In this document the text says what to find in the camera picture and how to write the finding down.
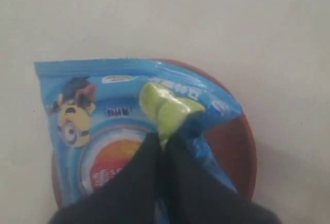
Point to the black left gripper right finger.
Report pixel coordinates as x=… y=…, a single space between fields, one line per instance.
x=193 y=195

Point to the brown round wooden plate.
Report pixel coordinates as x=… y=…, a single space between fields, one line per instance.
x=232 y=144

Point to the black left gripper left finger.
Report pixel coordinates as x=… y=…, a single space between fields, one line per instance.
x=127 y=198

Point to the blue snack packet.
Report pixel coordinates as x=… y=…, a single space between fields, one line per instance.
x=100 y=111

